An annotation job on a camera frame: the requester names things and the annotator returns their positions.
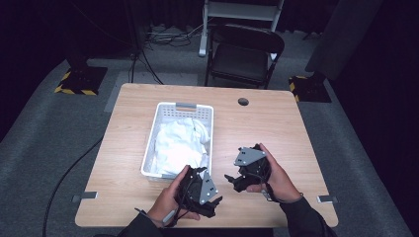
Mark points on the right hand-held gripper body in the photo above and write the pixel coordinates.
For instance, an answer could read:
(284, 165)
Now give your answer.
(248, 156)

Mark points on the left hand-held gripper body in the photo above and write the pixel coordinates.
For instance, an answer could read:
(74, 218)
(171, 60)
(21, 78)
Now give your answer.
(206, 187)

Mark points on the white cloth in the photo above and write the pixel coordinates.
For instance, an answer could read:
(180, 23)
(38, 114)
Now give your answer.
(179, 144)

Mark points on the white plastic basket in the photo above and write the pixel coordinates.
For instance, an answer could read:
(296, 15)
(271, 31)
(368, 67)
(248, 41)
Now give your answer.
(171, 112)

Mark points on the person's right hand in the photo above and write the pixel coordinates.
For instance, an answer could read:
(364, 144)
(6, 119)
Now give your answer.
(281, 184)

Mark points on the person's left hand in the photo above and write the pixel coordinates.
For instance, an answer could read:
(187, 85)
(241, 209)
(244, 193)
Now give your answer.
(164, 205)

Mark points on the black folding chair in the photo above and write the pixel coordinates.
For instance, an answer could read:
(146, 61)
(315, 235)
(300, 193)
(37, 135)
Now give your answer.
(238, 61)

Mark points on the grey upright panel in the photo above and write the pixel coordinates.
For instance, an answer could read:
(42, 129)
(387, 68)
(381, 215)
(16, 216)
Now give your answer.
(342, 36)

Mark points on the black stand pole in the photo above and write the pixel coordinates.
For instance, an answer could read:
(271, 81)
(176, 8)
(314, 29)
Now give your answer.
(133, 29)

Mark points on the grey table bracket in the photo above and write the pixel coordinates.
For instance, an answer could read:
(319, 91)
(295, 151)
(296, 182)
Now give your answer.
(85, 196)
(327, 198)

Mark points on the black base plate striped edge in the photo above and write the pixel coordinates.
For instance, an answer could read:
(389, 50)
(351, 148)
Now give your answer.
(82, 80)
(311, 89)

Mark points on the white metal stand frame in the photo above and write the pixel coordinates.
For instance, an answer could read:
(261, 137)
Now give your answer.
(240, 10)

